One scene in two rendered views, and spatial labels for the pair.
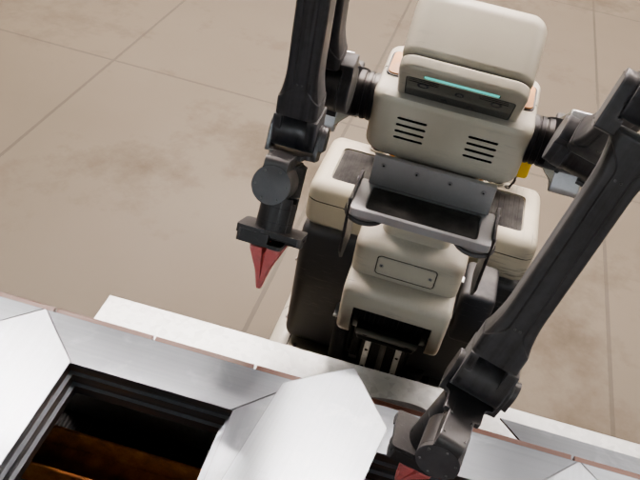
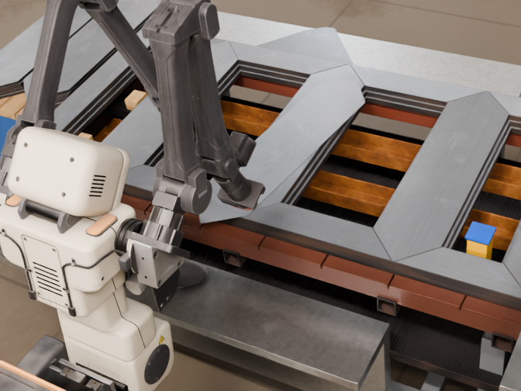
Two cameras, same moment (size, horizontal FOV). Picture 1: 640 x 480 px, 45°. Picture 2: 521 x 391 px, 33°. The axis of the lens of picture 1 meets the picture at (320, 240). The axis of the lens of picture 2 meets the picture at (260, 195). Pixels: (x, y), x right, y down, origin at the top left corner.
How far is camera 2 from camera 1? 253 cm
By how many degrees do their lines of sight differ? 96
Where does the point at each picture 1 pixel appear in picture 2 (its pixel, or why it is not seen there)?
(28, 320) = (402, 253)
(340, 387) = (213, 212)
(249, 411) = (271, 201)
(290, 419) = not seen: hidden behind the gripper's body
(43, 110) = not seen: outside the picture
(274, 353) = (233, 328)
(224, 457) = (289, 181)
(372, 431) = not seen: hidden behind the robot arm
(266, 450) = (267, 183)
